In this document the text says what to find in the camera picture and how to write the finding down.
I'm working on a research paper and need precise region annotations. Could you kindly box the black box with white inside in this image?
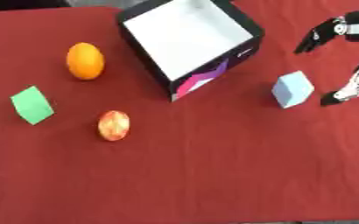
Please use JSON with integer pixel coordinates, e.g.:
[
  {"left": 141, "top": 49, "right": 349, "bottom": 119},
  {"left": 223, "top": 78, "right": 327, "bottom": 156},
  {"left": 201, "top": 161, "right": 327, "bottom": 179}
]
[{"left": 116, "top": 0, "right": 267, "bottom": 102}]

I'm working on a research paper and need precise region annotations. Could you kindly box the light blue cube block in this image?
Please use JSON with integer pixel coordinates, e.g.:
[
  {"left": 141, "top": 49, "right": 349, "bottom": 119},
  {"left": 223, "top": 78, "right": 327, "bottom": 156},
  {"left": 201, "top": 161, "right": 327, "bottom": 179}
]
[{"left": 270, "top": 70, "right": 316, "bottom": 109}]

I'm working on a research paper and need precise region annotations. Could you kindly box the red and yellow toy apple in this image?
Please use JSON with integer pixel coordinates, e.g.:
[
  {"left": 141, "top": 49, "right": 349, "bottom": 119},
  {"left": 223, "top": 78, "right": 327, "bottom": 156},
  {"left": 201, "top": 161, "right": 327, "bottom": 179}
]
[{"left": 96, "top": 109, "right": 132, "bottom": 143}]

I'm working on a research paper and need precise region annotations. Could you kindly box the orange toy fruit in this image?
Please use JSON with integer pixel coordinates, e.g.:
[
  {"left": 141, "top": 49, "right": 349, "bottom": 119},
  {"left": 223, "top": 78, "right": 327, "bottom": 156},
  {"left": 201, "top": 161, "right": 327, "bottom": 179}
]
[{"left": 66, "top": 42, "right": 106, "bottom": 81}]

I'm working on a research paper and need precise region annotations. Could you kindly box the green cube block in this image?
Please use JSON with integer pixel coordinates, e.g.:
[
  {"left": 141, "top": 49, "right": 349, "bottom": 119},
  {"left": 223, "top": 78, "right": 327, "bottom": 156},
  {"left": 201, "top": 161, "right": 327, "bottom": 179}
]
[{"left": 9, "top": 85, "right": 56, "bottom": 126}]

